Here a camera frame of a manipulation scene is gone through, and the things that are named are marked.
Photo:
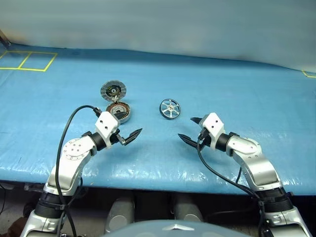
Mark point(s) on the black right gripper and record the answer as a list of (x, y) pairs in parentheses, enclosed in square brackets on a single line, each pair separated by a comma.
[(205, 138)]

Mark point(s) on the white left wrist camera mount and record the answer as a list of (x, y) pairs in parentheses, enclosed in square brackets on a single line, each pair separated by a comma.
[(106, 124)]

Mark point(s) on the blue plastic table cover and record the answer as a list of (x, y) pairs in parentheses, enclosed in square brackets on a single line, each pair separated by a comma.
[(158, 81)]

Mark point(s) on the finned silver motor cover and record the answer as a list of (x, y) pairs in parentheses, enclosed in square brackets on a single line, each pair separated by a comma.
[(113, 90)]

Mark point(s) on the copper wound motor stator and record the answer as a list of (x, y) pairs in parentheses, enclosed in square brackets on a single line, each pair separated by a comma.
[(123, 108)]

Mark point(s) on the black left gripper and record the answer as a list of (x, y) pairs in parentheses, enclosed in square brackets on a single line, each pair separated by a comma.
[(118, 137)]

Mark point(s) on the yellow tape corner mark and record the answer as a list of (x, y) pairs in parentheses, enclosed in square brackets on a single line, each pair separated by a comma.
[(307, 75)]

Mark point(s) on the grey rounded robot leg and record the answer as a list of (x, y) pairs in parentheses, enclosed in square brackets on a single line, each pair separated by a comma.
[(119, 214), (187, 209)]

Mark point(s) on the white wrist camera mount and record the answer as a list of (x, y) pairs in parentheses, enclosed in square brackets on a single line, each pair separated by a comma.
[(106, 124), (213, 124)]

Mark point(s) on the yellow tape double square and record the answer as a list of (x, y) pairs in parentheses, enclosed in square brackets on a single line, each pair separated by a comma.
[(37, 52)]

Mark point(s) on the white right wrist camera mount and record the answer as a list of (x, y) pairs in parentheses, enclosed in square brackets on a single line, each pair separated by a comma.
[(213, 124)]

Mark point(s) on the grey robot torso with emblem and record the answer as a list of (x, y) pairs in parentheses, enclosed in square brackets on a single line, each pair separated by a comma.
[(158, 229)]

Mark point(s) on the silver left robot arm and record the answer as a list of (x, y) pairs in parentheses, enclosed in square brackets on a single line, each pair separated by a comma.
[(71, 150)]

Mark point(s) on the black-rimmed spoked wheel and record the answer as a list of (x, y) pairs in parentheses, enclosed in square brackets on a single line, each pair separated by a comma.
[(169, 109)]

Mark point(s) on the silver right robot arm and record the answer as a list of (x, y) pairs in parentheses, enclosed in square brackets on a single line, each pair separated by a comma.
[(249, 148)]

